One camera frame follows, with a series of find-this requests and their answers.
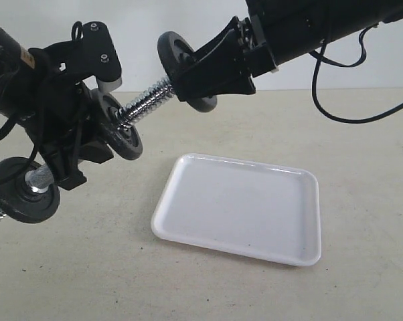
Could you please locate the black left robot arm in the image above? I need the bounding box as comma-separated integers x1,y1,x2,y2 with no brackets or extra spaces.
0,21,122,190

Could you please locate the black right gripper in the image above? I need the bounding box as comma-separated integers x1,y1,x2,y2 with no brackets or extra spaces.
174,16,278,101

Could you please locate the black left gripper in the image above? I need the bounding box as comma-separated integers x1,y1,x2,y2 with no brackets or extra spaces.
7,70,114,190

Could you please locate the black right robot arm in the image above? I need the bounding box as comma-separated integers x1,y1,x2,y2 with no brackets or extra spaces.
168,1,403,101

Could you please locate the black left camera cable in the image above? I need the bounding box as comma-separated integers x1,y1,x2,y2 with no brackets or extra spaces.
0,21,88,188

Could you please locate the white plastic tray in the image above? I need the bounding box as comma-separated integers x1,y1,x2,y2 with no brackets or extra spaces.
151,153,322,267

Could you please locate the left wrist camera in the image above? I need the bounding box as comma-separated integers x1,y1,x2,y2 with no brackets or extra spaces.
29,21,123,93

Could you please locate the black weight plate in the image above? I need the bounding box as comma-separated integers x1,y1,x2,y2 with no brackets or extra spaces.
0,161,60,224
157,31,218,113
90,89,143,161

